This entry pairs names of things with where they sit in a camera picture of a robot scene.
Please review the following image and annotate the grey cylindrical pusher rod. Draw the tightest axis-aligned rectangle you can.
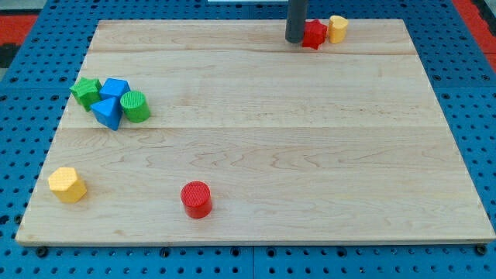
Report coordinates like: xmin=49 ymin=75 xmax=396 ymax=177
xmin=285 ymin=0 xmax=308 ymax=43

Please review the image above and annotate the yellow hexagon block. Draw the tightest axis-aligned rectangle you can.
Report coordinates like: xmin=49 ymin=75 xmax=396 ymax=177
xmin=47 ymin=167 xmax=88 ymax=204

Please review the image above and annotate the red star block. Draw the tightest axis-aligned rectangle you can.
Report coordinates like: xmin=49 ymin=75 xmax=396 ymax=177
xmin=301 ymin=19 xmax=327 ymax=50

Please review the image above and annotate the yellow heart block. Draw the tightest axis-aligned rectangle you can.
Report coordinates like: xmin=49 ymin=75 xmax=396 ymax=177
xmin=328 ymin=15 xmax=349 ymax=44

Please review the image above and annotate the light wooden board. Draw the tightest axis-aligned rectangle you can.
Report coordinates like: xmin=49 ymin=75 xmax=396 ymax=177
xmin=16 ymin=19 xmax=495 ymax=246

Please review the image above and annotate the green cylinder block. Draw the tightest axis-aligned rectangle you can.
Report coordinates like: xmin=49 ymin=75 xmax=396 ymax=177
xmin=120 ymin=91 xmax=151 ymax=123

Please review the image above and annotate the blue cube block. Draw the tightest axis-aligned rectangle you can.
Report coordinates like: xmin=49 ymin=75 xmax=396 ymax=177
xmin=99 ymin=78 xmax=130 ymax=100

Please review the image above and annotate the red cylinder block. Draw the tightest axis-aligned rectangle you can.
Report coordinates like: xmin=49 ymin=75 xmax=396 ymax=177
xmin=181 ymin=181 xmax=212 ymax=219

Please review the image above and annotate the blue triangle block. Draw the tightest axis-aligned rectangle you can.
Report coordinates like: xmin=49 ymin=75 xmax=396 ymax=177
xmin=90 ymin=97 xmax=122 ymax=131

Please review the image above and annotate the green star block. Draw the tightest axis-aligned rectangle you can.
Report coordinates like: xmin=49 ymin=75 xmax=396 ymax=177
xmin=70 ymin=77 xmax=102 ymax=112

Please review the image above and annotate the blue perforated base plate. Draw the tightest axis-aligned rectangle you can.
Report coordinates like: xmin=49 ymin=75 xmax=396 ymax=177
xmin=1 ymin=0 xmax=495 ymax=278

